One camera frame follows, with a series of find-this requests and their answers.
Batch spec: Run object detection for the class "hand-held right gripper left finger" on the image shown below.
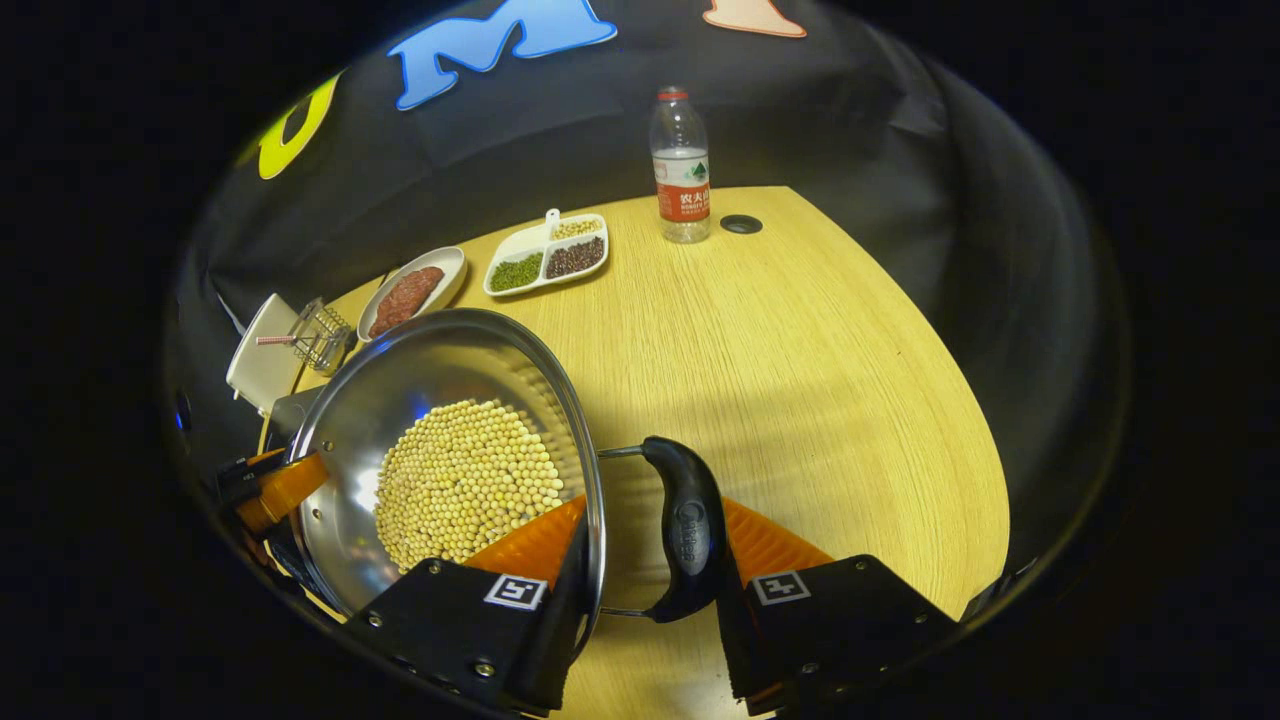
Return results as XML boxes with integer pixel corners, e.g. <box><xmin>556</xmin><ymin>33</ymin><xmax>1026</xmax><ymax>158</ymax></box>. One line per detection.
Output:
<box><xmin>340</xmin><ymin>493</ymin><xmax>601</xmax><ymax>719</ymax></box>

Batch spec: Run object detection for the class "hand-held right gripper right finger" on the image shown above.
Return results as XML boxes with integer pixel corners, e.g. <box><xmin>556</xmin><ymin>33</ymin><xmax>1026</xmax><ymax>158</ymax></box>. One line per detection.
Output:
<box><xmin>715</xmin><ymin>497</ymin><xmax>959</xmax><ymax>719</ymax></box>

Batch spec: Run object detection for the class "steel pot with black handles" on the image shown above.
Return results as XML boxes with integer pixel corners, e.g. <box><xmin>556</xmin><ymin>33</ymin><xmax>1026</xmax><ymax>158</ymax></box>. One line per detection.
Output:
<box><xmin>288</xmin><ymin>308</ymin><xmax>729</xmax><ymax>626</ymax></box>

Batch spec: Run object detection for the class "pile of yellow soybeans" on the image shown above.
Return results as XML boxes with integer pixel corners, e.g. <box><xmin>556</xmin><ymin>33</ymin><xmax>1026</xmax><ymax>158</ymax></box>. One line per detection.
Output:
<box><xmin>373</xmin><ymin>398</ymin><xmax>566</xmax><ymax>576</ymax></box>

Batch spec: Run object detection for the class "white round plate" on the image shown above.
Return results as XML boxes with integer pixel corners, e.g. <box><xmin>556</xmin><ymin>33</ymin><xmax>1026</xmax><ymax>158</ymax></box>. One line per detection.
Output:
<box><xmin>357</xmin><ymin>246</ymin><xmax>468</xmax><ymax>344</ymax></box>

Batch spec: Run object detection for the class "white divided bean dish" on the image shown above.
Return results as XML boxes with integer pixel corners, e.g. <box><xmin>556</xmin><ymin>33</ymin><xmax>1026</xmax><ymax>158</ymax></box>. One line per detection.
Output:
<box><xmin>483</xmin><ymin>208</ymin><xmax>609</xmax><ymax>298</ymax></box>

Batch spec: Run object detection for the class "clear water bottle red label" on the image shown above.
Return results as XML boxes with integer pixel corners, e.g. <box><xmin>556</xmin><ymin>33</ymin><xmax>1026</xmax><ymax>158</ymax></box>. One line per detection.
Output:
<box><xmin>650</xmin><ymin>87</ymin><xmax>712</xmax><ymax>245</ymax></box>

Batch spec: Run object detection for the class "small wire basket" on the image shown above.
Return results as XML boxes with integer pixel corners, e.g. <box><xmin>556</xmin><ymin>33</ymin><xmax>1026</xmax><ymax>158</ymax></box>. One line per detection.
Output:
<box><xmin>255</xmin><ymin>298</ymin><xmax>356</xmax><ymax>376</ymax></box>

